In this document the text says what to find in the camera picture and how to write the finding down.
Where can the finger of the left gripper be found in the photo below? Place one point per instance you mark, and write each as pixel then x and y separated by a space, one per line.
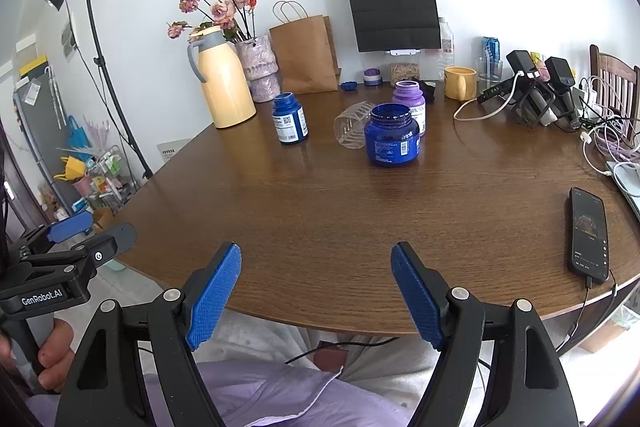
pixel 45 237
pixel 100 248

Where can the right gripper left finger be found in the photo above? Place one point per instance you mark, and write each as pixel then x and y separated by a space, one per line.
pixel 106 387

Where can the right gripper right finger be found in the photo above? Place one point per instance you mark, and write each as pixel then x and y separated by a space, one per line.
pixel 526 384

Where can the small blue labelled bottle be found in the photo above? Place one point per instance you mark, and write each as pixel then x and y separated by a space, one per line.
pixel 289 119

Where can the clear ribbed plastic cup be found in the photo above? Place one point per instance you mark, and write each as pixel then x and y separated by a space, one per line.
pixel 349 126

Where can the person's left hand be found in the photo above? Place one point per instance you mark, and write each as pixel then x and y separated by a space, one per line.
pixel 56 356

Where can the cardboard box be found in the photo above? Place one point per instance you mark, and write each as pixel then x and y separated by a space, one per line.
pixel 103 219

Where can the white leaning board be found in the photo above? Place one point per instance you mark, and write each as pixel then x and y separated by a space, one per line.
pixel 169 149

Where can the black smartphone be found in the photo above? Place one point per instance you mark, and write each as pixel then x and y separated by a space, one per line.
pixel 588 236

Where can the yellow thermos jug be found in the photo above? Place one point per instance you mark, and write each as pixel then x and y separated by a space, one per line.
pixel 215 63

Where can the grey laptop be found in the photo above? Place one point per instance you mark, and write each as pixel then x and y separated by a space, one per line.
pixel 625 175

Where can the pink textured vase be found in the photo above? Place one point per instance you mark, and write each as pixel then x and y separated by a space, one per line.
pixel 260 68

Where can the dried pink flowers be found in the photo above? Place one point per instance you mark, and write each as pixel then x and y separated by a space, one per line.
pixel 234 18

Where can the wide blue jar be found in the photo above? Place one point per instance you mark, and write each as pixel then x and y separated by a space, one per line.
pixel 392 135

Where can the black charging devices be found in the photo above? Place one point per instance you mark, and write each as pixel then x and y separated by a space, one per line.
pixel 540 92

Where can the brown paper bag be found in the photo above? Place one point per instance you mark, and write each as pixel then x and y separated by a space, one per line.
pixel 305 49

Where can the yellow mug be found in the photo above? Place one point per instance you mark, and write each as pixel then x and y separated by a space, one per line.
pixel 460 83

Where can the black gloves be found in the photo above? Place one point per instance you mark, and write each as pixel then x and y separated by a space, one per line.
pixel 433 90

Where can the blue bottle cap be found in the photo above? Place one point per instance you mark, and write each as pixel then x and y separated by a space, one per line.
pixel 349 86

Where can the wooden chair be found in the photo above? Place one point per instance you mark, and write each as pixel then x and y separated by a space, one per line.
pixel 615 82

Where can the purple labelled bottle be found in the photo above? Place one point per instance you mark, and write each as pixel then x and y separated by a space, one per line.
pixel 409 93

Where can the clear drinking glass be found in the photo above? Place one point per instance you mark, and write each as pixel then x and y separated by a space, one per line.
pixel 489 72

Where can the purple white lid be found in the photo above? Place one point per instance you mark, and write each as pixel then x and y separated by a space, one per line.
pixel 372 77

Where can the jar of grains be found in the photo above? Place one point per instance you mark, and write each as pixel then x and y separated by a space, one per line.
pixel 404 71

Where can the blue drink can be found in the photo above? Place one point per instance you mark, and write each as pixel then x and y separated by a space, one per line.
pixel 491 49

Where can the clear plastic water bottle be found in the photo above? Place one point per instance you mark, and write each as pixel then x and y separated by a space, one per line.
pixel 446 51

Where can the wire storage rack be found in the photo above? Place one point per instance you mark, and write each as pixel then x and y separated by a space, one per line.
pixel 102 177

